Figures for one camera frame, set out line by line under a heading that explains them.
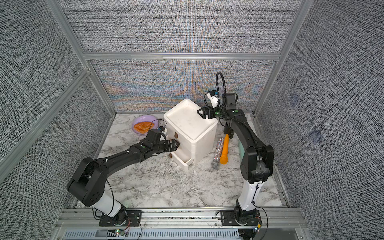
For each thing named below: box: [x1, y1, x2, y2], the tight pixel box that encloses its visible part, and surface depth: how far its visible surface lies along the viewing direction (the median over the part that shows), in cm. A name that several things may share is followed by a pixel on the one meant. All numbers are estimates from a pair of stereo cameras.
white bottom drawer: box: [170, 147, 194, 172], surface depth 89 cm
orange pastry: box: [133, 121, 155, 134], surface depth 108 cm
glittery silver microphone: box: [211, 137, 224, 169], surface depth 93 cm
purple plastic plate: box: [131, 114, 159, 135], surface depth 111 cm
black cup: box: [223, 126, 235, 139], surface depth 106 cm
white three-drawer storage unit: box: [163, 98, 219, 170], surface depth 85 cm
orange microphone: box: [220, 134, 230, 165], surface depth 98 cm
